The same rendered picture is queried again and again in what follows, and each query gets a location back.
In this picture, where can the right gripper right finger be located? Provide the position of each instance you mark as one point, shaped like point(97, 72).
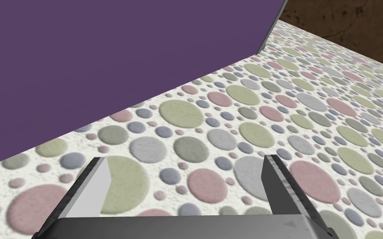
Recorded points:
point(279, 192)

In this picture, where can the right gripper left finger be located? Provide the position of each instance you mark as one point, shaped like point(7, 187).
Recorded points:
point(88, 192)

